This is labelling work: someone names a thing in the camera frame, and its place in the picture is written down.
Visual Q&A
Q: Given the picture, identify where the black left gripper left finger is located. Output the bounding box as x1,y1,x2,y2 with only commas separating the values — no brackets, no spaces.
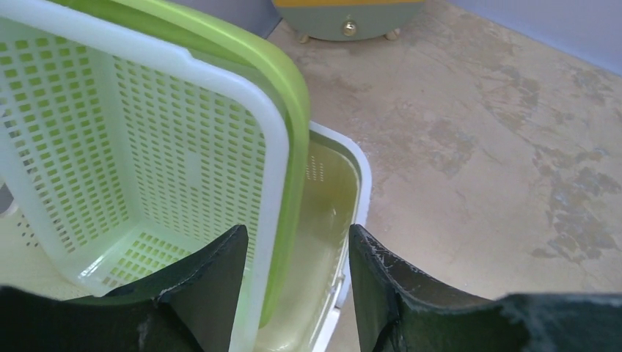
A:
1,225,249,351

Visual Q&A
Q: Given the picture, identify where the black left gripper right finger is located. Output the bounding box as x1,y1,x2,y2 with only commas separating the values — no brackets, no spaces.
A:
349,224,621,351

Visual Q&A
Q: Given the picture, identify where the white perforated plastic basket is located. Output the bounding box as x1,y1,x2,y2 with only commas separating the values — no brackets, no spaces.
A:
1,1,290,351

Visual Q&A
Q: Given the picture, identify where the green plastic tub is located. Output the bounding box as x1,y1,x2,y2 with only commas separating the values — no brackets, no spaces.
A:
60,1,311,327

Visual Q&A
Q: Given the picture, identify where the cream laundry basket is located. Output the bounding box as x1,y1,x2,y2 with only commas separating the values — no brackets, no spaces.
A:
1,122,372,351

